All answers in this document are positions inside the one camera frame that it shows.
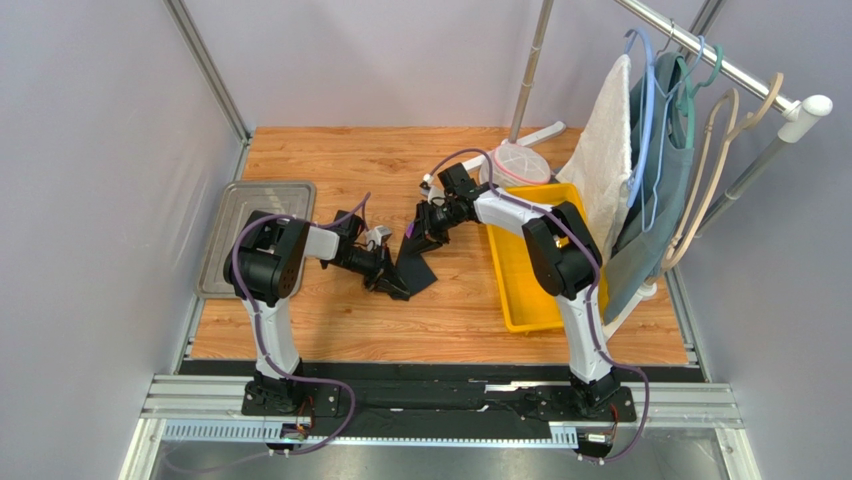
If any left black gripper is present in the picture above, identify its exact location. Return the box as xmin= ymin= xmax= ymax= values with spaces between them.
xmin=336 ymin=243 xmax=409 ymax=297

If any black paper napkin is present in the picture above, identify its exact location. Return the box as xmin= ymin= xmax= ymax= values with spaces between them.
xmin=393 ymin=248 xmax=437 ymax=298

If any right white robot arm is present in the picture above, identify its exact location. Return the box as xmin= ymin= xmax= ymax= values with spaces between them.
xmin=399 ymin=164 xmax=620 ymax=410

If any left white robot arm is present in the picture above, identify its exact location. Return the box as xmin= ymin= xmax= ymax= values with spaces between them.
xmin=223 ymin=210 xmax=411 ymax=407

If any white mesh bowl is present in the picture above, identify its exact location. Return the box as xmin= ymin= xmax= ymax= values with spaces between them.
xmin=478 ymin=143 xmax=551 ymax=189

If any yellow plastic bin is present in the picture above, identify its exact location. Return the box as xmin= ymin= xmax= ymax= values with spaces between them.
xmin=486 ymin=183 xmax=585 ymax=334

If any silver metal tray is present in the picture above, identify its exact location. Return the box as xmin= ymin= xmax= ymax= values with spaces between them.
xmin=196 ymin=180 xmax=316 ymax=299

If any white towel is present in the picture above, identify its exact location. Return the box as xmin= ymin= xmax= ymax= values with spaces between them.
xmin=556 ymin=54 xmax=632 ymax=263

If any beige hanger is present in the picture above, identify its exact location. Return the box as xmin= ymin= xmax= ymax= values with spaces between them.
xmin=661 ymin=88 xmax=740 ymax=273
xmin=661 ymin=72 xmax=785 ymax=273

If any blue hanger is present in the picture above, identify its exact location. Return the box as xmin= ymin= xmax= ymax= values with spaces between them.
xmin=624 ymin=28 xmax=692 ymax=209

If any teal garment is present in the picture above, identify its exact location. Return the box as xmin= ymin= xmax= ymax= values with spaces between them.
xmin=603 ymin=52 xmax=694 ymax=324

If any green hanger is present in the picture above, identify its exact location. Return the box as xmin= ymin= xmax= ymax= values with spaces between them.
xmin=677 ymin=44 xmax=724 ymax=149

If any metal clothes rack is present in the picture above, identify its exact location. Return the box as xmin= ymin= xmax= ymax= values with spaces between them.
xmin=452 ymin=0 xmax=835 ymax=346

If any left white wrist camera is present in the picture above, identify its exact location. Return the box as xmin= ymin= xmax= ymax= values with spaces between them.
xmin=365 ymin=225 xmax=392 ymax=251

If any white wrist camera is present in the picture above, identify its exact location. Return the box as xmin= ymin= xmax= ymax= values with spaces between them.
xmin=420 ymin=174 xmax=445 ymax=206
xmin=365 ymin=225 xmax=392 ymax=251

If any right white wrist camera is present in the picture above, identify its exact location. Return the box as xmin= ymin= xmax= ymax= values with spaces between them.
xmin=420 ymin=174 xmax=445 ymax=206

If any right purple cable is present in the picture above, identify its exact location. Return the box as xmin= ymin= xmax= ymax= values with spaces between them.
xmin=420 ymin=147 xmax=652 ymax=465

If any purple cable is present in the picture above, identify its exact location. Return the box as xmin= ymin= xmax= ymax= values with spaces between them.
xmin=230 ymin=191 xmax=357 ymax=458
xmin=420 ymin=147 xmax=652 ymax=465

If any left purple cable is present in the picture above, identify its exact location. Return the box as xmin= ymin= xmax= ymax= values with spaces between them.
xmin=230 ymin=191 xmax=357 ymax=458

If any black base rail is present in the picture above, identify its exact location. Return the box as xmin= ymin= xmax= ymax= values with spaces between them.
xmin=176 ymin=359 xmax=707 ymax=442

